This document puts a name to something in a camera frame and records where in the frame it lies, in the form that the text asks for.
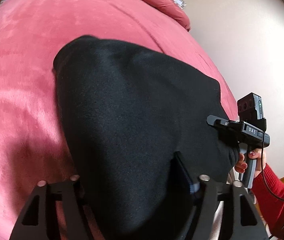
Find white bedside table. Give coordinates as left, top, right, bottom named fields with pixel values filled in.
left=173, top=0, right=186, bottom=9

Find black pants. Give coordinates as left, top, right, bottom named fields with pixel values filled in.
left=53, top=36, right=239, bottom=239

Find red sleeve right forearm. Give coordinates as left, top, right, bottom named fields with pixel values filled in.
left=252, top=165, right=284, bottom=239

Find black gripper-mounted camera box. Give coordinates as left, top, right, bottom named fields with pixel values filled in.
left=237, top=93, right=266, bottom=132

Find person right hand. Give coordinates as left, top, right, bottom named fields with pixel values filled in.
left=234, top=148, right=268, bottom=179

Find pink bed cover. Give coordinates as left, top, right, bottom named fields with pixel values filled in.
left=0, top=0, right=238, bottom=239

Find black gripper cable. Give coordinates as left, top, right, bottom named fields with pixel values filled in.
left=261, top=117, right=284, bottom=240

